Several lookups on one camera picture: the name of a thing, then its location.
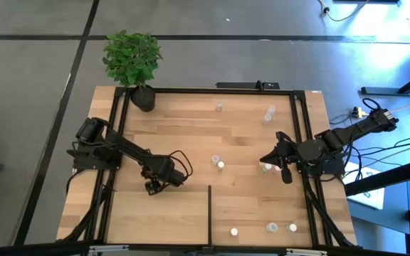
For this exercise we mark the white-capped teal medicine bottle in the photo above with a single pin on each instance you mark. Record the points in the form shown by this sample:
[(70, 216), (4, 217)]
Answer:
[(220, 165)]

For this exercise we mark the black divider bar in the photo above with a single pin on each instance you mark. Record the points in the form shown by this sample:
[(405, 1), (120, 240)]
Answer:
[(209, 213)]

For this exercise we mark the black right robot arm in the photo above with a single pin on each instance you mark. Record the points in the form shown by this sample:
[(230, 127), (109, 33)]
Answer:
[(351, 131)]

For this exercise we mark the black desk leg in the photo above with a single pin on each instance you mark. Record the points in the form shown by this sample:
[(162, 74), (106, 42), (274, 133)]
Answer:
[(390, 91)]

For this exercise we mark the small clear medicine bottle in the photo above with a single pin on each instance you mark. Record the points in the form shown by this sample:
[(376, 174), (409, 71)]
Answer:
[(219, 105)]

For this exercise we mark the yellow plug connector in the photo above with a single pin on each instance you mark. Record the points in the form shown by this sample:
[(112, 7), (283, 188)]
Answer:
[(358, 113)]

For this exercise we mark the black plant pot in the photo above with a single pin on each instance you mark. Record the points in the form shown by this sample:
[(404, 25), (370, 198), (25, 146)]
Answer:
[(142, 99)]

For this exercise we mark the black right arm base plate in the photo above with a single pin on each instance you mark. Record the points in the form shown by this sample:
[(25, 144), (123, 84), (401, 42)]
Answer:
[(335, 169)]

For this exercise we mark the green artificial plant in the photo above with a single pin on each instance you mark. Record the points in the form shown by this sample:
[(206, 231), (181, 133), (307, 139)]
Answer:
[(132, 58)]

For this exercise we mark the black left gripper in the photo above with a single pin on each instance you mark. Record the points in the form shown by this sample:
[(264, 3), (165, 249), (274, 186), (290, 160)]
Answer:
[(169, 174)]

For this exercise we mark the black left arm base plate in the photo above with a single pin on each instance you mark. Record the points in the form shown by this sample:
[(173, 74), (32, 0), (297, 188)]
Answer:
[(84, 163)]

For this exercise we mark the black flat bar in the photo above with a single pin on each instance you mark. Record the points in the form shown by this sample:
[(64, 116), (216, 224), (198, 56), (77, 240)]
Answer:
[(240, 85)]

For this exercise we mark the bluish clear medicine bottle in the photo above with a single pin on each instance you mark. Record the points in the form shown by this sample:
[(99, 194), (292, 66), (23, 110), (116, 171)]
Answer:
[(272, 227)]

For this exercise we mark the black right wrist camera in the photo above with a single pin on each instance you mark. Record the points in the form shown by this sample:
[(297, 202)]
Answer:
[(287, 176)]

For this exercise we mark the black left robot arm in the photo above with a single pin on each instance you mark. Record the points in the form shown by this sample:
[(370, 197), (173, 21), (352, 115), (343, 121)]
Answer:
[(126, 147)]

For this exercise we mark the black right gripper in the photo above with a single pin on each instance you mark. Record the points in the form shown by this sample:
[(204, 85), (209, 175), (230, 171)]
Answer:
[(288, 151)]

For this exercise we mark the white paper box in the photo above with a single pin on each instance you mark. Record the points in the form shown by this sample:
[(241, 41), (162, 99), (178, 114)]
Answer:
[(368, 199)]

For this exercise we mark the black diagonal beam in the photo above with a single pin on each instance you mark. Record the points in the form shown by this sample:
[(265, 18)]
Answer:
[(386, 177)]

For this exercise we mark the silver frame bracket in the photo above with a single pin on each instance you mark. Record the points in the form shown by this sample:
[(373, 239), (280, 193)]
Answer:
[(109, 248), (306, 251)]

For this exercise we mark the white-capped pink medicine bottle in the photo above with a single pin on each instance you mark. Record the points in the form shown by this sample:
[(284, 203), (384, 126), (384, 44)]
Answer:
[(233, 232), (277, 169)]

